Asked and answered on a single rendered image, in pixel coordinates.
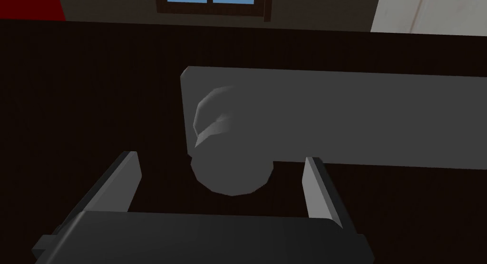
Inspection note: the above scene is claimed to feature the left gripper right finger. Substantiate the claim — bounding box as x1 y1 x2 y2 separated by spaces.
302 156 357 235

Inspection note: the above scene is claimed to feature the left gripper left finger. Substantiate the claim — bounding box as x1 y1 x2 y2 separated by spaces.
60 151 143 227

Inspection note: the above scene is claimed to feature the dark brown door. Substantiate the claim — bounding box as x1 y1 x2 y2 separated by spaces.
0 19 487 264

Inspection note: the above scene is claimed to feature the grey door handle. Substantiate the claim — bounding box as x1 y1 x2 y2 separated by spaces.
180 66 487 197

